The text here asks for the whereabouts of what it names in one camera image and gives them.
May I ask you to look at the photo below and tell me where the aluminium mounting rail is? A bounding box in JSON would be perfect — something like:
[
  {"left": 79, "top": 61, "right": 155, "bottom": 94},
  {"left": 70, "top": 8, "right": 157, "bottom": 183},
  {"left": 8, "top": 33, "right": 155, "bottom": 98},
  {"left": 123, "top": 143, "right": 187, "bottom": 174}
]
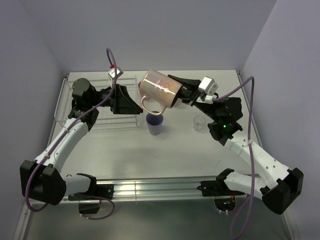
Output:
[{"left": 23, "top": 174, "right": 287, "bottom": 205}]

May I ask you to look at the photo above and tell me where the pink ceramic mug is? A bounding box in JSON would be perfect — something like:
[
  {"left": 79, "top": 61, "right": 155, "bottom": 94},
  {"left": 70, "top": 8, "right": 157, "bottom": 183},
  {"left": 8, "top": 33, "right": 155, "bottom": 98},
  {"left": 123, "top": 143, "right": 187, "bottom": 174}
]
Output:
[{"left": 140, "top": 69, "right": 182, "bottom": 115}]

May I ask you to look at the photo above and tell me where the purple plastic cup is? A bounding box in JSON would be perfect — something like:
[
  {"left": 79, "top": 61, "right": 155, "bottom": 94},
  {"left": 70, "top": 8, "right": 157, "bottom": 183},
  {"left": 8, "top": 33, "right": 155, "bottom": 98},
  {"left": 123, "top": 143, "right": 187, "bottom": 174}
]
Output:
[{"left": 145, "top": 113, "right": 164, "bottom": 136}]

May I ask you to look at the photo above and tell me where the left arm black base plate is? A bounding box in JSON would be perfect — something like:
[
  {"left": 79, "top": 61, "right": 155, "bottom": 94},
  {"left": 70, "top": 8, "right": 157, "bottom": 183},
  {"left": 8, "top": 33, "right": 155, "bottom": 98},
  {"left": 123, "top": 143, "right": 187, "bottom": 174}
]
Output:
[{"left": 67, "top": 184, "right": 115, "bottom": 201}]

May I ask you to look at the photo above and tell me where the red plastic cup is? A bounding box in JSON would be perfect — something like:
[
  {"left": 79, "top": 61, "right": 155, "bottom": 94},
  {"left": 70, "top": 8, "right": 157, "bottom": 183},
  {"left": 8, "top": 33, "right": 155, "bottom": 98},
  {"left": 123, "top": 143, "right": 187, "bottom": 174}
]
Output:
[{"left": 138, "top": 81, "right": 150, "bottom": 101}]

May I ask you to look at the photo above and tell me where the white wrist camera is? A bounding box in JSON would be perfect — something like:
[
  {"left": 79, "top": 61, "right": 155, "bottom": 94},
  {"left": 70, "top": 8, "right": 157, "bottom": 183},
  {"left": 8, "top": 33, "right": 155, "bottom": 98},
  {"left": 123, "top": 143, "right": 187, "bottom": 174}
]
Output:
[
  {"left": 198, "top": 76, "right": 219, "bottom": 104},
  {"left": 107, "top": 65, "right": 124, "bottom": 83}
]

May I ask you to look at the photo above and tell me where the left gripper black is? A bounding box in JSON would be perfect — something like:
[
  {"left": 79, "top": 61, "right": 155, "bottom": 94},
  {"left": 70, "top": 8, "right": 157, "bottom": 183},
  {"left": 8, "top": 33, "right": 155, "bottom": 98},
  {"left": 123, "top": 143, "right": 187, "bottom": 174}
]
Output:
[{"left": 88, "top": 84, "right": 143, "bottom": 115}]

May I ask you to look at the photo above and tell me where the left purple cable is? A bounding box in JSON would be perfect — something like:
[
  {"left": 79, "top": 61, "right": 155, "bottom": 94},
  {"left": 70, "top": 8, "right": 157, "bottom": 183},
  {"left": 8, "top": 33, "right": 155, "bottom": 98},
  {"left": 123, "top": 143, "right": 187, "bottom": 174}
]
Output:
[{"left": 24, "top": 47, "right": 118, "bottom": 221}]

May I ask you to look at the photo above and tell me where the clear acrylic dish rack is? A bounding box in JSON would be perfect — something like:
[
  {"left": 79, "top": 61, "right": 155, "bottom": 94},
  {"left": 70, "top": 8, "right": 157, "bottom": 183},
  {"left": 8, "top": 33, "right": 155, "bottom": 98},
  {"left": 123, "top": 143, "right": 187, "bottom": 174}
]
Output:
[{"left": 54, "top": 72, "right": 143, "bottom": 131}]

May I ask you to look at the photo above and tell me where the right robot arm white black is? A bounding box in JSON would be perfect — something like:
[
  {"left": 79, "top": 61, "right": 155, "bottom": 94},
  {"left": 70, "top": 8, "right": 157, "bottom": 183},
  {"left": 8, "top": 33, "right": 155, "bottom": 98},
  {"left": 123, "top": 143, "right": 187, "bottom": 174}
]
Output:
[{"left": 169, "top": 75, "right": 304, "bottom": 215}]

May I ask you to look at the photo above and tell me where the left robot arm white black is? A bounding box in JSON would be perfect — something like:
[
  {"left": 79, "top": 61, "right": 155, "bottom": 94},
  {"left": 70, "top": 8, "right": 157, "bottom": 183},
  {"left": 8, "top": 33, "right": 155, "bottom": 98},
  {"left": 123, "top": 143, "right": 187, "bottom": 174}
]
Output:
[{"left": 19, "top": 78, "right": 143, "bottom": 206}]

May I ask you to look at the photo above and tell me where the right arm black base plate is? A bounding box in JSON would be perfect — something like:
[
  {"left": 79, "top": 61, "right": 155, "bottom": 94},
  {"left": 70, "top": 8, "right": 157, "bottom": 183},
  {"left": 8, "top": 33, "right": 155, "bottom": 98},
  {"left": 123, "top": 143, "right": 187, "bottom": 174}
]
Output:
[{"left": 196, "top": 180, "right": 245, "bottom": 197}]

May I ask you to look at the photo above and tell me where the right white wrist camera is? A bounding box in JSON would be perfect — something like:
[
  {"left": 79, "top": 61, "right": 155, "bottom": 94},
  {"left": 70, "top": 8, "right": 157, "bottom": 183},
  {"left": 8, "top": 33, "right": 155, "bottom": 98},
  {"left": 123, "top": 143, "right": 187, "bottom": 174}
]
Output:
[{"left": 198, "top": 76, "right": 219, "bottom": 104}]

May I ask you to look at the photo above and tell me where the clear glass near centre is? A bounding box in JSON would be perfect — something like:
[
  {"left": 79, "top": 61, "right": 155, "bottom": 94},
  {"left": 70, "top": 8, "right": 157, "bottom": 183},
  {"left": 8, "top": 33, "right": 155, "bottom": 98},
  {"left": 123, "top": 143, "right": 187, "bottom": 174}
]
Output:
[{"left": 193, "top": 115, "right": 206, "bottom": 132}]

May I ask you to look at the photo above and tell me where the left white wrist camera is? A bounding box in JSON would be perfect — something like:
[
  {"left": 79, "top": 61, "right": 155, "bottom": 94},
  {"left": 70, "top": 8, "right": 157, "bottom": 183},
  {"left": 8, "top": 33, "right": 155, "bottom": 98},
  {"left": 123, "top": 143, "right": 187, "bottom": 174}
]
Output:
[{"left": 107, "top": 65, "right": 124, "bottom": 83}]

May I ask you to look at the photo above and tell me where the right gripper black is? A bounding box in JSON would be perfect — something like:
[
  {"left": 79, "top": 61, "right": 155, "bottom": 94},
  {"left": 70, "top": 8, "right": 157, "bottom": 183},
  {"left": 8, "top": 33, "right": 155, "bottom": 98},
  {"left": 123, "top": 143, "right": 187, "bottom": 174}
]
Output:
[{"left": 165, "top": 73, "right": 221, "bottom": 121}]

